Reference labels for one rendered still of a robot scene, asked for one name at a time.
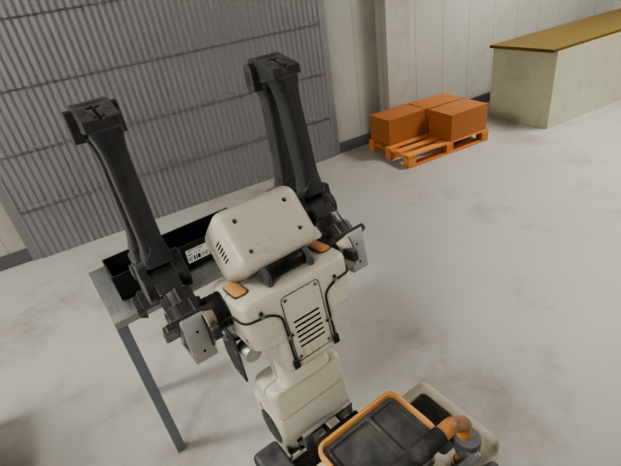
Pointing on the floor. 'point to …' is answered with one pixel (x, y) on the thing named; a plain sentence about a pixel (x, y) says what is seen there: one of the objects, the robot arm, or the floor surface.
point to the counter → (557, 71)
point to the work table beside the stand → (122, 317)
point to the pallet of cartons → (428, 128)
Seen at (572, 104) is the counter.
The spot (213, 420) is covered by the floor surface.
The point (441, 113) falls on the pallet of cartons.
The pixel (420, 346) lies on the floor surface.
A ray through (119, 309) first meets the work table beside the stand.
